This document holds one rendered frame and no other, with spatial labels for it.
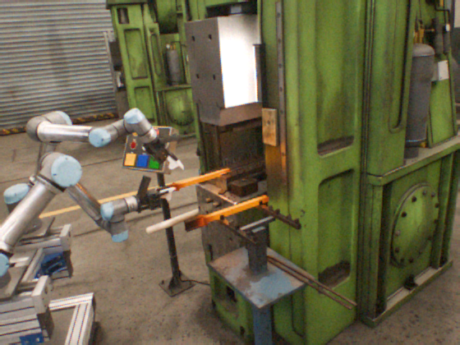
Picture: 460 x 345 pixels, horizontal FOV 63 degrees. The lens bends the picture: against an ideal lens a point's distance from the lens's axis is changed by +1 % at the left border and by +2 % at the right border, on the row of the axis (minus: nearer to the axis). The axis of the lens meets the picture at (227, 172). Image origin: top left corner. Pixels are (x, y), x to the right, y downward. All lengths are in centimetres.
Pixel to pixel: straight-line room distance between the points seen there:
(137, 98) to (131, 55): 71
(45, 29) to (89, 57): 104
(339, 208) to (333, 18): 95
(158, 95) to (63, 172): 528
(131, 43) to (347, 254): 538
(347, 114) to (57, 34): 838
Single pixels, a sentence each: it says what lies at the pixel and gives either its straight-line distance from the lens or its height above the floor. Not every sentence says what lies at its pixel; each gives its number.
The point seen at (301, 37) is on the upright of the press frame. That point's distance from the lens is 161.
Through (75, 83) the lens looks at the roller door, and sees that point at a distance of 975.
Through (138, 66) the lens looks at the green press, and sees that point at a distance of 678.
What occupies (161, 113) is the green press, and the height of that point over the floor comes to 50.
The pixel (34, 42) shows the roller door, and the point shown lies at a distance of 971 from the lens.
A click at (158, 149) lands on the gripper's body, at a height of 122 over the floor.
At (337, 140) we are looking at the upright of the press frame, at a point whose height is 116.
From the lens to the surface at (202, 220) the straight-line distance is 159.
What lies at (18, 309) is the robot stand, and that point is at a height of 71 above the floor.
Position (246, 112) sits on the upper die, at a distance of 195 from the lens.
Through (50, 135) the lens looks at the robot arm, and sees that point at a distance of 184.
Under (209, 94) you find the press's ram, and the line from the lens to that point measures 189.
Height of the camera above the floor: 168
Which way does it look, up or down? 20 degrees down
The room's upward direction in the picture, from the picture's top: 5 degrees counter-clockwise
